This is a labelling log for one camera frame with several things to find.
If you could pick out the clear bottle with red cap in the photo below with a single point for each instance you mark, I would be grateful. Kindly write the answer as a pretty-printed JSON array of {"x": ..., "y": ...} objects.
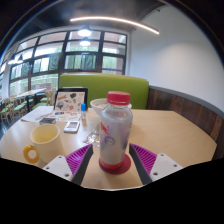
[{"x": 115, "y": 133}]

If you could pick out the small dark box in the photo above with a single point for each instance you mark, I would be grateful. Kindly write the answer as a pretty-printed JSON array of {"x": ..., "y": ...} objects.
[{"x": 47, "y": 121}]

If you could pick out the wooden dining table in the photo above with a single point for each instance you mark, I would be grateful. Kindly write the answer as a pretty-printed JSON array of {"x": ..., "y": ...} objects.
[{"x": 30, "y": 93}]

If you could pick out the clear plastic wrapper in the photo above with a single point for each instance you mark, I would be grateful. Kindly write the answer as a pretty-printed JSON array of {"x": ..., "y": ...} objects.
[{"x": 91, "y": 138}]

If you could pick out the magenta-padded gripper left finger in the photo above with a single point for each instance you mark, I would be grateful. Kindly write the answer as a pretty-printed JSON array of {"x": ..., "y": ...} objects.
[{"x": 75, "y": 160}]

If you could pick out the group of green-seated wooden chairs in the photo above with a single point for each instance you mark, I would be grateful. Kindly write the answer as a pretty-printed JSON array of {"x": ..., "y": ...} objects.
[{"x": 11, "y": 108}]

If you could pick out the group of pendant ceiling lamps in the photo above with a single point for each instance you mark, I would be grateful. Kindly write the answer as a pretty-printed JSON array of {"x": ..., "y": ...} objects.
[{"x": 84, "y": 32}]

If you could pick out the white bowl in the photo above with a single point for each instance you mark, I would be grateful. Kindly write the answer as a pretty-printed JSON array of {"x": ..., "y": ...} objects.
[{"x": 96, "y": 106}]

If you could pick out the long curved ceiling light strip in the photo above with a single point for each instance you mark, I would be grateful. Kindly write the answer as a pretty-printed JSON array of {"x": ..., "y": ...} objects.
[{"x": 113, "y": 20}]

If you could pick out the white paper sheet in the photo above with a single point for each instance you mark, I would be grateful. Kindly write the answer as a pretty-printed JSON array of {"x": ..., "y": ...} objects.
[{"x": 36, "y": 114}]

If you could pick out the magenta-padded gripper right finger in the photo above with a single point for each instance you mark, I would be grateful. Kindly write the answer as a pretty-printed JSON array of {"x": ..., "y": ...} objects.
[{"x": 148, "y": 160}]

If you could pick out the small blue-capped white tube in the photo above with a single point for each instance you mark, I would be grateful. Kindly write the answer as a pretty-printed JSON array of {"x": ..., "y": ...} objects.
[{"x": 83, "y": 111}]

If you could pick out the white phone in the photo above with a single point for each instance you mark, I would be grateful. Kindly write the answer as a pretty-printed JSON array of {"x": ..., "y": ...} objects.
[{"x": 71, "y": 126}]

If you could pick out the flat round red coaster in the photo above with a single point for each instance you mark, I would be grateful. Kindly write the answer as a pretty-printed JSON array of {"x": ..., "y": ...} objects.
[{"x": 126, "y": 165}]

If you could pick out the black tablet with sticker picture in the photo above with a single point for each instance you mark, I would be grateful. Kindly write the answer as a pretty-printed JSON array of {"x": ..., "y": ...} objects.
[{"x": 70, "y": 100}]

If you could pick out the printed sticker sheet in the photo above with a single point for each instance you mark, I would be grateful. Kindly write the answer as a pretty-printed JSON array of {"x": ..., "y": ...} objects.
[{"x": 66, "y": 115}]

